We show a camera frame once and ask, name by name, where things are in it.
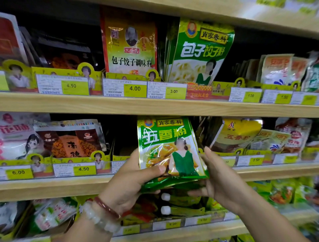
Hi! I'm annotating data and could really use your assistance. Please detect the white pink packet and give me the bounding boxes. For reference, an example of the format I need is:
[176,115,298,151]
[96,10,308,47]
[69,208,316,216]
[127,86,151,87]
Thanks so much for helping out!
[0,112,51,160]

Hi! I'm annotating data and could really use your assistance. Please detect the red white printed packet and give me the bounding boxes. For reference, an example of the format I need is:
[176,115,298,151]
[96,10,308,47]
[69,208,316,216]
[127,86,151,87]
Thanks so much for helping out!
[275,117,313,153]

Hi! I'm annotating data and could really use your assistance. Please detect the orange seasoning packet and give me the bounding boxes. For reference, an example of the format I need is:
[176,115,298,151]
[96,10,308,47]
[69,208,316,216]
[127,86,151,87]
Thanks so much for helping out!
[291,56,312,86]
[258,54,295,86]

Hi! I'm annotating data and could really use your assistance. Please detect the yellow seasoning packet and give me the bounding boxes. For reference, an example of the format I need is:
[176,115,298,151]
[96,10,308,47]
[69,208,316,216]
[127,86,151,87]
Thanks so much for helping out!
[209,118,263,153]

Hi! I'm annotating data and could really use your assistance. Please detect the wooden store shelving with goods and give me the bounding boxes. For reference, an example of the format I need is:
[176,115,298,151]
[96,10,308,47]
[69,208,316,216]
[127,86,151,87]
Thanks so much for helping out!
[0,0,319,242]

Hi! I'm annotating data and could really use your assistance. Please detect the person's left hand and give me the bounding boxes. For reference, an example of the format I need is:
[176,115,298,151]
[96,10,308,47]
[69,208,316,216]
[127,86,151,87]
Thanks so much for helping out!
[99,149,167,215]

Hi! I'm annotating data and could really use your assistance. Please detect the red brown clear packet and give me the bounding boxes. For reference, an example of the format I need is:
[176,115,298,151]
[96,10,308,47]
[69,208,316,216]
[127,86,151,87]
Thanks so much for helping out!
[34,120,107,159]

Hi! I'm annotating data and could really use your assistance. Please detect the yellow dumpling seasoning packets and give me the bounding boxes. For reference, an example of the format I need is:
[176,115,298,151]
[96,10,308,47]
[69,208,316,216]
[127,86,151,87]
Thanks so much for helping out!
[100,7,159,78]

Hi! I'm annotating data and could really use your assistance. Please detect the brown orange packet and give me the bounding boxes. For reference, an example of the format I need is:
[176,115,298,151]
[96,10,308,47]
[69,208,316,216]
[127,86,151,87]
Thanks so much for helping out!
[30,30,100,69]

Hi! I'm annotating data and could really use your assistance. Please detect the row of yellow price tags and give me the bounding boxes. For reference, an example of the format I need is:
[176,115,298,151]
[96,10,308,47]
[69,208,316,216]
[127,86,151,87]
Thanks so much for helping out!
[0,59,319,106]
[0,145,319,181]

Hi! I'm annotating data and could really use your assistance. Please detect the dark red bracelet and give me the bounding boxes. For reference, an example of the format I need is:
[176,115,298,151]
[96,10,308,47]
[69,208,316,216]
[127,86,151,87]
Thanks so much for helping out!
[92,196,122,220]

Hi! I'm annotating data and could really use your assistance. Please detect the green white small packet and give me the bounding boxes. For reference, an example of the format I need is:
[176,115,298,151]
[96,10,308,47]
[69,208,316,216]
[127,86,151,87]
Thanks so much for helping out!
[303,60,319,93]

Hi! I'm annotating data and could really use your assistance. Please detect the person's right hand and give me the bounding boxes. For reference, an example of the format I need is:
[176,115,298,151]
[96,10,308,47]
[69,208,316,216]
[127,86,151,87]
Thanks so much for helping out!
[187,146,250,215]

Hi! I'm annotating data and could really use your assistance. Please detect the white bead bracelet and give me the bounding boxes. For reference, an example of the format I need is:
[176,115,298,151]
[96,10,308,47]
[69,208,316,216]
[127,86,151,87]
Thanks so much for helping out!
[81,201,122,234]

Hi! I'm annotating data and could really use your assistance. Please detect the rows of assorted seasoning packets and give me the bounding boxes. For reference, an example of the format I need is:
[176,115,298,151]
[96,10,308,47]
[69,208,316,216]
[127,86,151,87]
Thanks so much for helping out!
[0,177,319,242]

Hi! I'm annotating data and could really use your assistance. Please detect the pale yellow packet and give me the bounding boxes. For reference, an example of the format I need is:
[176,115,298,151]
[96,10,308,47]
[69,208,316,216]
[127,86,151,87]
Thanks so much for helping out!
[249,129,291,153]

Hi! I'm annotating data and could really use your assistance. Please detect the green dumpling food packet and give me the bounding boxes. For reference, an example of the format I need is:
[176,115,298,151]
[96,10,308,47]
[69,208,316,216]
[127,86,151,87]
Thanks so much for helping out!
[164,19,235,86]

